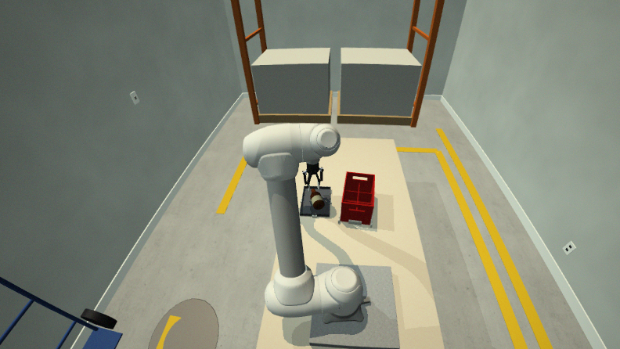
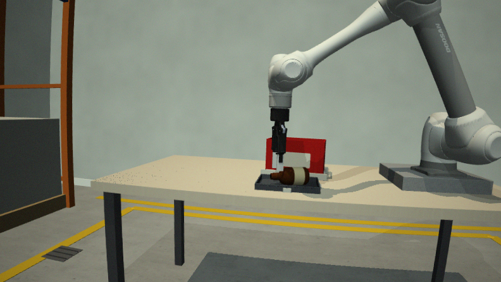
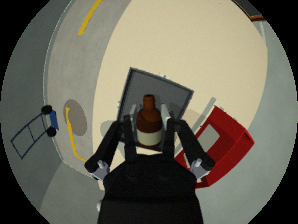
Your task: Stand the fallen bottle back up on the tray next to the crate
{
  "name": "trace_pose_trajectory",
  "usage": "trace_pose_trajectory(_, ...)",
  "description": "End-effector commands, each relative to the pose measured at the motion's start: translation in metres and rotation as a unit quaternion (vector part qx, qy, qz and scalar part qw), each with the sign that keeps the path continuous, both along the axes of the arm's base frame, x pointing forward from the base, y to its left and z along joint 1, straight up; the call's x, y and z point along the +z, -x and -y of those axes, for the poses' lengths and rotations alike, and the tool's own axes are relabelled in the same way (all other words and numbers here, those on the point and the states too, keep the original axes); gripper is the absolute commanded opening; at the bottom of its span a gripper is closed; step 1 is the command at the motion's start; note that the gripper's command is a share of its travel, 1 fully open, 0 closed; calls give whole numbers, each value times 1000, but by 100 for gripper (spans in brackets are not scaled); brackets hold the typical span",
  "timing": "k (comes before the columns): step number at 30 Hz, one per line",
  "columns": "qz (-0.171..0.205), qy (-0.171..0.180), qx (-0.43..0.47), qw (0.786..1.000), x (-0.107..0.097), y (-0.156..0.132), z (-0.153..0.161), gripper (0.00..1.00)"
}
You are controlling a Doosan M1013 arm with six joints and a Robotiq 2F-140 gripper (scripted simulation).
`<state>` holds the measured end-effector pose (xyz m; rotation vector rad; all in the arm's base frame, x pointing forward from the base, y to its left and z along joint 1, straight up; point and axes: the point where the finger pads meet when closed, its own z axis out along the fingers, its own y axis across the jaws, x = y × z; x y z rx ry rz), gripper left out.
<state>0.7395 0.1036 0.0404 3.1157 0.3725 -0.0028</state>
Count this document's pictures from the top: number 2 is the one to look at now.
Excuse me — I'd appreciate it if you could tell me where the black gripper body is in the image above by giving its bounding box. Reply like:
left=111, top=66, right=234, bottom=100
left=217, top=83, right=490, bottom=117
left=270, top=108, right=290, bottom=135

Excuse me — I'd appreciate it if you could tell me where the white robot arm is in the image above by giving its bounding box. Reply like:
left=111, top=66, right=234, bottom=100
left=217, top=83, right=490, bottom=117
left=268, top=0, right=501, bottom=178

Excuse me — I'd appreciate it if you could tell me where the brown glass bottle with cream label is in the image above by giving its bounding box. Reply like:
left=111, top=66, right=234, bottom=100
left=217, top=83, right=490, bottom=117
left=270, top=167, right=309, bottom=185

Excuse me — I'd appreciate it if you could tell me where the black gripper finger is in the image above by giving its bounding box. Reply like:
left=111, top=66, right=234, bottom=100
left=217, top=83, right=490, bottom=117
left=271, top=126, right=278, bottom=168
left=275, top=125, right=287, bottom=171

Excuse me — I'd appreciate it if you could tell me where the red crate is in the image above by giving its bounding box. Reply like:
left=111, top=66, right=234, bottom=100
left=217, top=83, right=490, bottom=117
left=266, top=137, right=326, bottom=174

